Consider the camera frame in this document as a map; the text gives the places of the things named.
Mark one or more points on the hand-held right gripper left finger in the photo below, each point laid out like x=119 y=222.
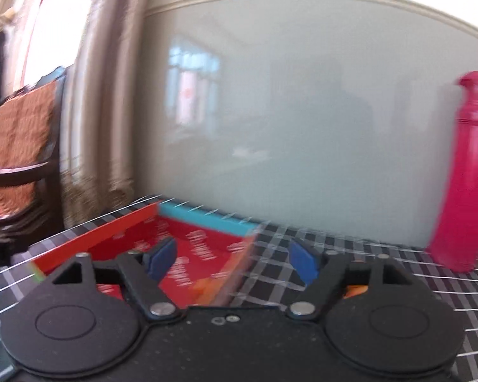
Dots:
x=161 y=260

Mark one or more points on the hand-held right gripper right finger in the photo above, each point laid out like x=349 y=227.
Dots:
x=302 y=264

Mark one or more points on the colourful cardboard box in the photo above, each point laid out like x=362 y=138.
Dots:
x=207 y=246

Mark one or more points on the orange mandarin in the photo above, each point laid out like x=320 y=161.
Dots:
x=354 y=291

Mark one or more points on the black white checked tablecloth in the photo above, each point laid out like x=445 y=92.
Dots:
x=271 y=254

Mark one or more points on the dark chair with orange cushion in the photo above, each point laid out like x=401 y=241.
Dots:
x=20 y=127

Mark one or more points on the pink thermos jug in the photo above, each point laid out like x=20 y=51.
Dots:
x=462 y=187

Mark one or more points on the beige curtain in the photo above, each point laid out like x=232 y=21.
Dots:
x=103 y=87

